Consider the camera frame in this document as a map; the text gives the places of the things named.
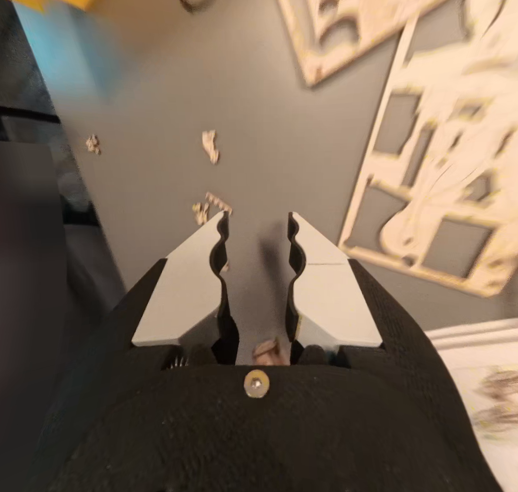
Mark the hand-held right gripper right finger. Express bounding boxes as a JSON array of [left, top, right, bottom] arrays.
[[286, 212, 383, 364]]

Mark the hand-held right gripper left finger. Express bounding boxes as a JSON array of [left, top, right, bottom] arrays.
[[131, 212, 240, 365]]

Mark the toothed wooden strip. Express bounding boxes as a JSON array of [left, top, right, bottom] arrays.
[[205, 192, 234, 215]]

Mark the open instruction booklet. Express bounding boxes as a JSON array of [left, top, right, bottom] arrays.
[[425, 318, 518, 492]]

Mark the wooden sheet with square cutouts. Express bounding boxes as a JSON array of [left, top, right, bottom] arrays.
[[338, 0, 518, 298]]

